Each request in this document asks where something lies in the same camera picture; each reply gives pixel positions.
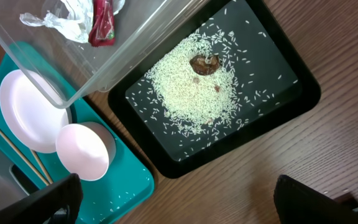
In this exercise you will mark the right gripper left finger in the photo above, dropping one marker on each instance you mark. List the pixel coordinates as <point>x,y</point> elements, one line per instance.
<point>57,203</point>

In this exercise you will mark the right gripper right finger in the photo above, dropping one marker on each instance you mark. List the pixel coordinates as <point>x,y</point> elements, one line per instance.
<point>297,203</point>

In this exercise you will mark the small pink white bowl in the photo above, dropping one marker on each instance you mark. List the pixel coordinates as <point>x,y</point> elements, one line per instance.
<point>86,149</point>

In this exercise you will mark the pile of white rice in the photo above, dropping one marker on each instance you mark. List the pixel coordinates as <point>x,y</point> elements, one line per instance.
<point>188,112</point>

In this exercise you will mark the brown food piece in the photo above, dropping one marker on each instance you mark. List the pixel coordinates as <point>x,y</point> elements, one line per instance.
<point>203,65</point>

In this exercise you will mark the red snack wrapper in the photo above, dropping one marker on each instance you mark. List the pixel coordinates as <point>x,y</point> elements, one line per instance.
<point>102,32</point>

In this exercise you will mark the white tissue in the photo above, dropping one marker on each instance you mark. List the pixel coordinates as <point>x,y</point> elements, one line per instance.
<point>117,5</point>
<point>76,26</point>

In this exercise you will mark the clear plastic waste bin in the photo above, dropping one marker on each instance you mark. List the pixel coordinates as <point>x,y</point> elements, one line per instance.
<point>139,27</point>

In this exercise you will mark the right wooden chopstick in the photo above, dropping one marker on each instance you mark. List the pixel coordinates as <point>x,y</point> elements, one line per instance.
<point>44,170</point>

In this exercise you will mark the wooden chopstick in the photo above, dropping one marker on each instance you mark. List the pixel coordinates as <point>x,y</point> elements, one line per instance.
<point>23,157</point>
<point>44,170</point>

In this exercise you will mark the left wooden chopstick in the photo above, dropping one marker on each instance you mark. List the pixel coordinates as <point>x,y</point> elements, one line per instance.
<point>23,157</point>

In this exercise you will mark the teal plastic serving tray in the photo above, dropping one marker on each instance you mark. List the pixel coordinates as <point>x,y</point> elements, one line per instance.
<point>127,182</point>

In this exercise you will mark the large white plate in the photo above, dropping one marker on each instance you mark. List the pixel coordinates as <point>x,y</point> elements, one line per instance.
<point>29,115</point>

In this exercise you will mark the black rectangular tray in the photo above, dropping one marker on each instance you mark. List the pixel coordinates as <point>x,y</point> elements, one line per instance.
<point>306,94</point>

